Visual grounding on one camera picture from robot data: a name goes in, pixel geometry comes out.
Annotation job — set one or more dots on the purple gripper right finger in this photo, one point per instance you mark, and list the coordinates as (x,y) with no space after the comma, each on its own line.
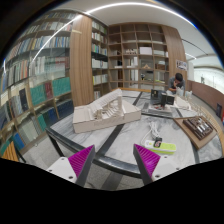
(146,161)

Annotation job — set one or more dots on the wooden grid shelving unit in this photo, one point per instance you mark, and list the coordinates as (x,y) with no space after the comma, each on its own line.
(144,56)

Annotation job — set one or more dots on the white and green power strip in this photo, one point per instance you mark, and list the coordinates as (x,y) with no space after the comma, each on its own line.
(165,148)

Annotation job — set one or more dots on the wooden bookshelf with books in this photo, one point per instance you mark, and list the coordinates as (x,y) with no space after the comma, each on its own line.
(99,56)

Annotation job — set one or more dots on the small white building model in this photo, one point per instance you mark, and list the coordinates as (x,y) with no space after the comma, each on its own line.
(180,103)

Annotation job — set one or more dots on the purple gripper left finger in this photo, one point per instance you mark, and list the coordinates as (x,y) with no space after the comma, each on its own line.
(81,163)

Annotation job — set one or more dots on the glass-front bookshelf with books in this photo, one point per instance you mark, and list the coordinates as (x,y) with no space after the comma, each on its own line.
(35,89)

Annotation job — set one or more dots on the black charger plug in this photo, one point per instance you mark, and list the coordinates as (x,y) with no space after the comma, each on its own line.
(157,142)

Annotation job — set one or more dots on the person in grey shirt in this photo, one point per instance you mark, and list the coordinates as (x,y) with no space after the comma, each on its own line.
(176,82)

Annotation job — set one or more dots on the large white architectural model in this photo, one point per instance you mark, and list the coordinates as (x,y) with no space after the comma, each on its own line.
(108,110)

